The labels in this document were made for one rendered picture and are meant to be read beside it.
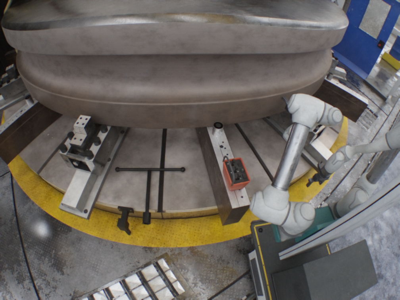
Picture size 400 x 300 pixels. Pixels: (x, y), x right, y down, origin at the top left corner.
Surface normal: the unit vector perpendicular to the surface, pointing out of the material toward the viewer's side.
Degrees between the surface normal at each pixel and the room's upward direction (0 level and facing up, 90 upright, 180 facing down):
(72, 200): 0
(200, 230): 0
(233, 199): 0
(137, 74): 90
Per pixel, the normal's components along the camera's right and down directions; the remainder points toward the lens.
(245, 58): 0.29, 0.78
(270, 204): -0.24, -0.03
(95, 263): 0.07, -0.60
